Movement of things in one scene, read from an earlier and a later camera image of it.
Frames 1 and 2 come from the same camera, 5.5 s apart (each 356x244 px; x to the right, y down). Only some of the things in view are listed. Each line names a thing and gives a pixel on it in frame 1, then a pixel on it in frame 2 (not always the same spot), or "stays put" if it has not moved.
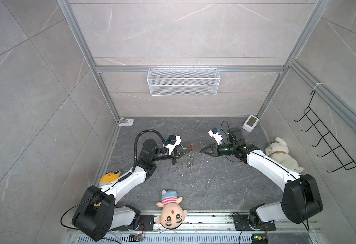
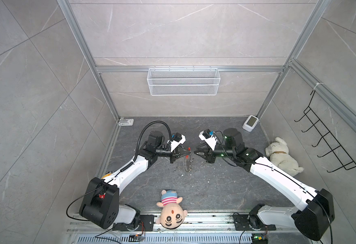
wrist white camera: x=214 y=133 to x=207 y=136
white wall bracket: x=125 y=122 stays put
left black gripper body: x=174 y=157 stays put
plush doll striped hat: x=172 y=214 stays put
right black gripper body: x=216 y=150 to x=210 y=155
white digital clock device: x=250 y=123 stays put
